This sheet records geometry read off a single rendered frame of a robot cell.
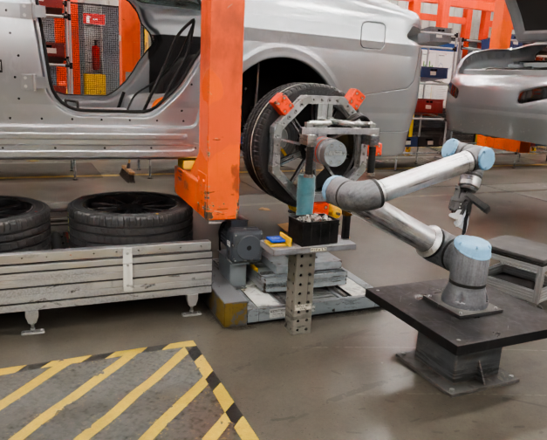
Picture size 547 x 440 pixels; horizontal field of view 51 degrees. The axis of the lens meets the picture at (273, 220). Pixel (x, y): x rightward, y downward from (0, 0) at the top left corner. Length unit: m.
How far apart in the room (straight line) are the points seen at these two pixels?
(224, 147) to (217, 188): 0.19
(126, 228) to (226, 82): 0.86
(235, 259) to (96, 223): 0.73
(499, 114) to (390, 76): 1.77
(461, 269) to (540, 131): 2.78
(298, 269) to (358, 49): 1.48
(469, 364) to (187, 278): 1.37
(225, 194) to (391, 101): 1.41
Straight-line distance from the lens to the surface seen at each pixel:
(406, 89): 3.76
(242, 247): 3.00
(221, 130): 2.68
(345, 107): 2.99
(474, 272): 2.46
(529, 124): 5.11
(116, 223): 2.88
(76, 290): 2.82
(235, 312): 2.83
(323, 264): 3.17
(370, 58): 3.61
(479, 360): 2.57
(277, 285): 3.05
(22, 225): 2.90
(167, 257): 2.83
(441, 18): 11.47
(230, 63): 2.68
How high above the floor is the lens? 1.20
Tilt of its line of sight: 14 degrees down
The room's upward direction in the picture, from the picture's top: 3 degrees clockwise
